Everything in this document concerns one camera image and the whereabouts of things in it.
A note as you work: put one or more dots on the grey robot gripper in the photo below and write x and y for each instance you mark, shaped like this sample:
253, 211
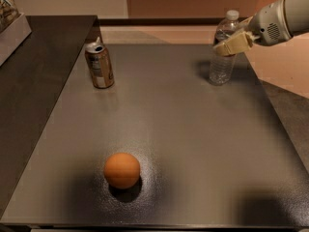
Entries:
267, 25

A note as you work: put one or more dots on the clear plastic water bottle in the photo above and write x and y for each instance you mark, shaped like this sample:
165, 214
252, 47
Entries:
222, 66

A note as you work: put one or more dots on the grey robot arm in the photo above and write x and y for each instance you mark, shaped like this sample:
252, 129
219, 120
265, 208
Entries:
297, 17

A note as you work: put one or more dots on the opened brown soda can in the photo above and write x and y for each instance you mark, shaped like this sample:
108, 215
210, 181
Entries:
99, 64

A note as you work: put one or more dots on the orange fruit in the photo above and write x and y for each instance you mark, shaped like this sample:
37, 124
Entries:
122, 170

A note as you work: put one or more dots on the dark side table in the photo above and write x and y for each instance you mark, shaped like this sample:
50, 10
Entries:
31, 81

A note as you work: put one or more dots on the white box with snacks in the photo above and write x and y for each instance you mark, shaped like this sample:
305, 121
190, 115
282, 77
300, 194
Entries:
14, 29

